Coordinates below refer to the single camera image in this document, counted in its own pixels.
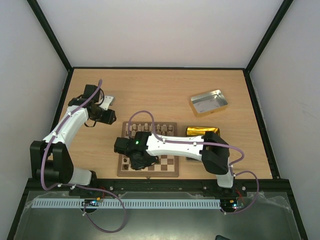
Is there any gold tin tray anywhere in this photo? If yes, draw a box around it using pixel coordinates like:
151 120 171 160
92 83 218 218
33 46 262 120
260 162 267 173
184 126 222 163

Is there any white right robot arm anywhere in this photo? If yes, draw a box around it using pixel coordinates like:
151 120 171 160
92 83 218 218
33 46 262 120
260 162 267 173
114 131 236 196

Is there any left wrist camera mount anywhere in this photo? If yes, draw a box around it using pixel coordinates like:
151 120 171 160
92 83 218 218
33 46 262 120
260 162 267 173
99 95 115 110

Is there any wooden chessboard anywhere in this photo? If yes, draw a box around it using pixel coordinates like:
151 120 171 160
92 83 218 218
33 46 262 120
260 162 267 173
117 121 179 179

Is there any white slotted cable duct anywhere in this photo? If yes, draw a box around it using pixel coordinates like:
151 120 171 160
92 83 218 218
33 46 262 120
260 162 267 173
31 198 221 210

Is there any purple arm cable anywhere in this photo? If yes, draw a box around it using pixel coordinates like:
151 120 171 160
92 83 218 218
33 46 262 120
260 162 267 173
127 110 260 216
41 79 127 234

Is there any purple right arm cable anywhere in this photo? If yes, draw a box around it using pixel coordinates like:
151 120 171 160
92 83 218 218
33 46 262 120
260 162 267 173
127 110 260 216

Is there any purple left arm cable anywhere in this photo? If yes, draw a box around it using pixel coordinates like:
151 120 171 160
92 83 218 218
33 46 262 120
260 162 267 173
41 79 127 234

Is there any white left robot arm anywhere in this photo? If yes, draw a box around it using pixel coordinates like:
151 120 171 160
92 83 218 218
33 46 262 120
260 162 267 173
29 84 117 191

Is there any silver tin lid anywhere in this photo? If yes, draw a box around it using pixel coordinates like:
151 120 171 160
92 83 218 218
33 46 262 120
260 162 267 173
189 89 228 118

